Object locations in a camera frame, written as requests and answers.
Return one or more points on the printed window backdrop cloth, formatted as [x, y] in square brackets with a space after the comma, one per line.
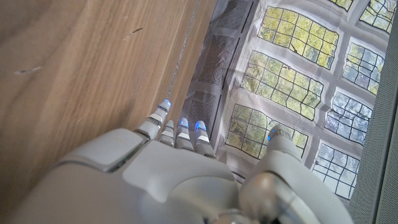
[295, 77]

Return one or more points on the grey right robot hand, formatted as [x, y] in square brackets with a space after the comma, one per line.
[149, 186]

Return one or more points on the grey tape outline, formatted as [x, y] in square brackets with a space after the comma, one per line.
[183, 49]

